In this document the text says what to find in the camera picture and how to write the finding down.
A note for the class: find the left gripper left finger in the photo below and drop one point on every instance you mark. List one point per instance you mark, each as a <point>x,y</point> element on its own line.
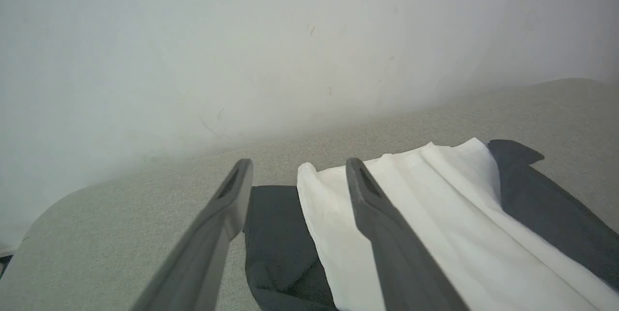
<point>203,253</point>

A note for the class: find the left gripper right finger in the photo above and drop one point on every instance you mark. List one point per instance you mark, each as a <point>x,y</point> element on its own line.
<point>396,262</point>

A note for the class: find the white and navy garment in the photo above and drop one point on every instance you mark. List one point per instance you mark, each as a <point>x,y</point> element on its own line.
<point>459,214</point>

